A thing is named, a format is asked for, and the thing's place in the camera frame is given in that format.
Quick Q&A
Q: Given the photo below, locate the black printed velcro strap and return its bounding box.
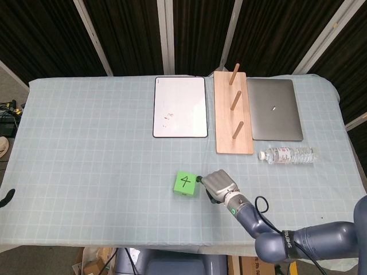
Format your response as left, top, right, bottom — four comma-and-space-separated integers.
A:
281, 229, 299, 260

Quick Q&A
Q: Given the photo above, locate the white partition post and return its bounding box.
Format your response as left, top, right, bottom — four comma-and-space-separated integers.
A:
343, 113, 367, 131
158, 0, 176, 77
217, 0, 244, 72
291, 0, 352, 76
73, 0, 114, 77

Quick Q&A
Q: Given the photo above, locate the wooden rack with three pegs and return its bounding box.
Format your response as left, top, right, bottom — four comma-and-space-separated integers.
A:
213, 63, 255, 155

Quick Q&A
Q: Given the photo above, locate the straw hat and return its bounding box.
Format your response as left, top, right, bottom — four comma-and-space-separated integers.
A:
0, 136, 11, 158

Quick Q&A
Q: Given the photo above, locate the black equipment box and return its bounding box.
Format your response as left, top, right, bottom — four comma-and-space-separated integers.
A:
0, 114, 18, 137

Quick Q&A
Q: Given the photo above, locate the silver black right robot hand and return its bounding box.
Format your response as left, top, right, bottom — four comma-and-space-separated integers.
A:
196, 169, 241, 205

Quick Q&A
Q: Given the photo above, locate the clear plastic water bottle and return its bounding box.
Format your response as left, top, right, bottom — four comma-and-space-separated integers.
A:
257, 146, 319, 166

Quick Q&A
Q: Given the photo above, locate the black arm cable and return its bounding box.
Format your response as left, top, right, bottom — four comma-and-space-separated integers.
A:
254, 195, 326, 275

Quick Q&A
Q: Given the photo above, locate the blue-grey robot torso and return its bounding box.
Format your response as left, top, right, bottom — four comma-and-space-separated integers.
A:
114, 247, 229, 275

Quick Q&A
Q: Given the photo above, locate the black curved object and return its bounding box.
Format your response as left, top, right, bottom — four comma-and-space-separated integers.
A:
0, 188, 16, 209

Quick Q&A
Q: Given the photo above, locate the white dry-erase board black rim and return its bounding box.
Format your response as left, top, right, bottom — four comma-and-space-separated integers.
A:
151, 76, 209, 139

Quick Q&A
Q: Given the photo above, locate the pile of paper and cardboard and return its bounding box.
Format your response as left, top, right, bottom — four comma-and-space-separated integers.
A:
71, 247, 117, 275

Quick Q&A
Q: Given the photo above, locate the light blue checked tablecloth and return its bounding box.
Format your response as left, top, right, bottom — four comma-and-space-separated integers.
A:
0, 73, 367, 253

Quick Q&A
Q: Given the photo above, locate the grey closed laptop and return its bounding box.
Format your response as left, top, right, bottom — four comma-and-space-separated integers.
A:
246, 78, 304, 142

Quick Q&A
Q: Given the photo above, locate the green cube with handwritten numbers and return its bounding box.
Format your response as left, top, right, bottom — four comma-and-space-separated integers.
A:
173, 170, 201, 198

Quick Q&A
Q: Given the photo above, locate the brown cardboard box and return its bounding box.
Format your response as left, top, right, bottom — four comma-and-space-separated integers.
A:
228, 254, 276, 275

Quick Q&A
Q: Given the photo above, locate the yellow black cable bundle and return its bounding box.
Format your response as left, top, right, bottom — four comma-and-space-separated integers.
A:
0, 99, 24, 116

